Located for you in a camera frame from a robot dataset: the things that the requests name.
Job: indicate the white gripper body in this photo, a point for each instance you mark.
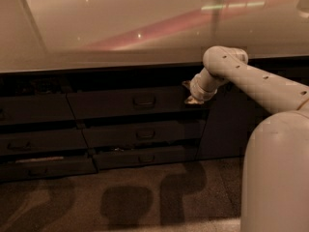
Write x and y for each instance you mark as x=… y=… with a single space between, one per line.
x=197 y=90

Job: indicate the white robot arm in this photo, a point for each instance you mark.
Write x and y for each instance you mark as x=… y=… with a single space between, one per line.
x=283 y=34

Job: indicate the dark cabinet door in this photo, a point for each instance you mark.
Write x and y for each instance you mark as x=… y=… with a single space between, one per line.
x=234 y=114

